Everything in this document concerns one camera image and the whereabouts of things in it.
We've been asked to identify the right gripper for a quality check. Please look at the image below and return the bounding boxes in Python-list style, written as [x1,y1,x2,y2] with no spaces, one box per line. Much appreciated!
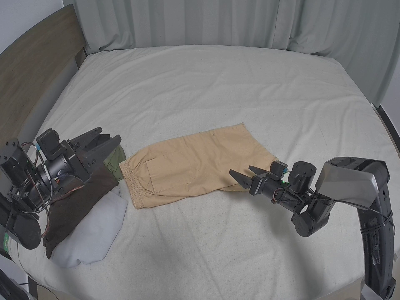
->
[230,166,289,201]

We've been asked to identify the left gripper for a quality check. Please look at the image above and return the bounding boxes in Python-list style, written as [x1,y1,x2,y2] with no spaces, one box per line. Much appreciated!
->
[40,126,122,196]

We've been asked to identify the beige shorts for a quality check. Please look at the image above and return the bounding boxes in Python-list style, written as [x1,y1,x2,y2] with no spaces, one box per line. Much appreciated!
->
[119,122,279,209]

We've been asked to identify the bed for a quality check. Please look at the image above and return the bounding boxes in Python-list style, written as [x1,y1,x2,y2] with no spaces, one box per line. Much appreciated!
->
[0,4,400,300]

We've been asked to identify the black garment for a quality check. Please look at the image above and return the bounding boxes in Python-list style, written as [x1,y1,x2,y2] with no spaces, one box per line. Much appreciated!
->
[91,132,112,151]

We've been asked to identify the green garment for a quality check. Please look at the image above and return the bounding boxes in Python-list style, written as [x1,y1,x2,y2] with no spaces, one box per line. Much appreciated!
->
[103,146,126,181]

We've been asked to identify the brown garment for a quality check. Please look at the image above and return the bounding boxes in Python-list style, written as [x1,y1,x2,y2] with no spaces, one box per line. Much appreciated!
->
[42,164,120,259]

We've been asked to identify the white garment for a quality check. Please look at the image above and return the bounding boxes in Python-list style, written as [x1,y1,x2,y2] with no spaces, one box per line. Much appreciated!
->
[51,186,129,268]

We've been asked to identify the pale green curtain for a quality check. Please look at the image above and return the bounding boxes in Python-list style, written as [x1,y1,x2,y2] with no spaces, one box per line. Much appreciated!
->
[59,0,293,54]
[276,0,400,106]

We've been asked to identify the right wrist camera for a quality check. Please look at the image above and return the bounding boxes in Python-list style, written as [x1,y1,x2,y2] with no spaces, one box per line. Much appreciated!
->
[270,161,287,180]

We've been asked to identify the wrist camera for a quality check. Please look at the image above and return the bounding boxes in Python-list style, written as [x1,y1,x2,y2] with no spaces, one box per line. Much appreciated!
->
[270,161,287,180]
[36,129,62,160]

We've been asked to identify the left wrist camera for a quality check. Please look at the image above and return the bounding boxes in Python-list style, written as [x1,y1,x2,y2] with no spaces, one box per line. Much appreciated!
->
[36,129,62,160]

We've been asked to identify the black cable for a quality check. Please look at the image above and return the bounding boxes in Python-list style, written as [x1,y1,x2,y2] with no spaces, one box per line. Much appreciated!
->
[37,285,61,300]

